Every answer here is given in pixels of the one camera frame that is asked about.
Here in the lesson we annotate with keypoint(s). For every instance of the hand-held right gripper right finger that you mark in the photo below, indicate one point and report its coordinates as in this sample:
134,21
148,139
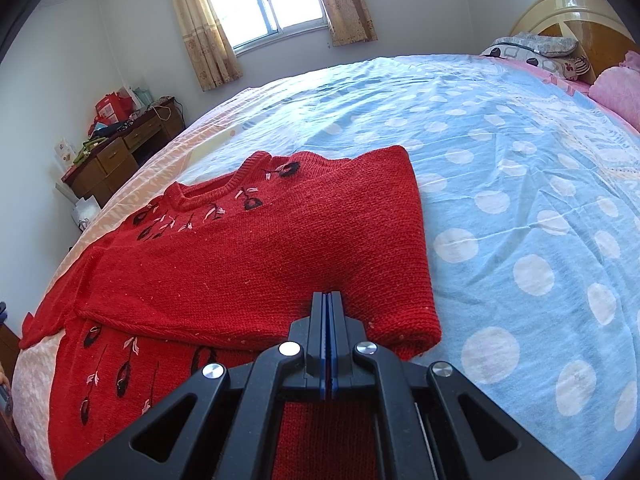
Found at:
337,340

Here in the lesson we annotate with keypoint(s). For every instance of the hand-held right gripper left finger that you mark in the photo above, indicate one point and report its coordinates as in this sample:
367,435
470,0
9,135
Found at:
316,340

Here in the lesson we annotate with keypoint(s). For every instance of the red knitted sweater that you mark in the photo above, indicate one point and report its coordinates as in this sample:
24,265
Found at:
250,260

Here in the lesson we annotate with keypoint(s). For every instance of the polka-dot bed sheet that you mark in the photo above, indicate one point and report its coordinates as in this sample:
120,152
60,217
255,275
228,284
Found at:
500,210

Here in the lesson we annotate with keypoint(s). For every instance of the white plastic bag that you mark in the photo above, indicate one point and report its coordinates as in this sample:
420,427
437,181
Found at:
85,212

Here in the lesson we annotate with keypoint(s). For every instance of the wooden desk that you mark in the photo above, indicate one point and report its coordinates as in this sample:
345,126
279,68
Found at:
115,155

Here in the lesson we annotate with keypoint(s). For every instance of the green packets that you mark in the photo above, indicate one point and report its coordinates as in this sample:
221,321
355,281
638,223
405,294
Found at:
90,147

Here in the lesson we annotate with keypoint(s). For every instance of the pale teal bag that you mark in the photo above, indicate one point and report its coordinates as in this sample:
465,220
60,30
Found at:
142,97

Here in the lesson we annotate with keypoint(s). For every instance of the red gift bag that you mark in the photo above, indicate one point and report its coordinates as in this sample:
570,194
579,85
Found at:
111,107

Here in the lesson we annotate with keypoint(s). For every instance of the white printed box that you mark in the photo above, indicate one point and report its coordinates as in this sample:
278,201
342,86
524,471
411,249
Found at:
65,155

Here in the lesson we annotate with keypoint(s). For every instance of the beige patterned curtain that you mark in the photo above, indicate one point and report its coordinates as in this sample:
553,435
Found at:
345,5
200,35

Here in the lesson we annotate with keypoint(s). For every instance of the white patterned pillow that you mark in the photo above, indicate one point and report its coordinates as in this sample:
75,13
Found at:
545,66

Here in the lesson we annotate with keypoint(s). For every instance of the grey fuzzy pillow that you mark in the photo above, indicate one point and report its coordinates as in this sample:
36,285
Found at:
545,42

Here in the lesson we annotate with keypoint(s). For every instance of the pink pillow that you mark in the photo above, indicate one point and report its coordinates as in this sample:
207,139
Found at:
620,90

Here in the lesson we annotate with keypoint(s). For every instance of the wooden bed headboard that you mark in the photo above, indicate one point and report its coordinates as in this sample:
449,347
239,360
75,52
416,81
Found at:
590,15

